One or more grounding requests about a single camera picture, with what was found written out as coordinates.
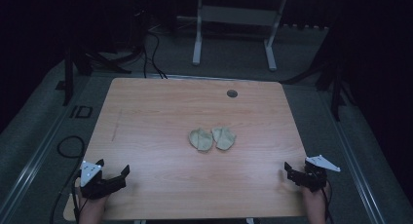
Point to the person's left hand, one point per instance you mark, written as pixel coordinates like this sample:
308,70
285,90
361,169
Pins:
94,209

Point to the black metal stand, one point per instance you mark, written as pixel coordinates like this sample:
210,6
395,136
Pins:
336,87
68,78

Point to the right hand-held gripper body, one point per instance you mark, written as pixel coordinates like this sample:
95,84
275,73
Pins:
315,177

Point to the person's right hand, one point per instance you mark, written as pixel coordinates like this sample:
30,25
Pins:
315,203

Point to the pale green leaf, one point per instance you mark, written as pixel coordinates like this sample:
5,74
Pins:
224,138
201,140

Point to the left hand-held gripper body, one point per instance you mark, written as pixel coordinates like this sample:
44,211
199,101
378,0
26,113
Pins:
89,173

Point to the white desk frame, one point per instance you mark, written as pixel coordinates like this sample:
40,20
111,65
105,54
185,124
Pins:
238,16

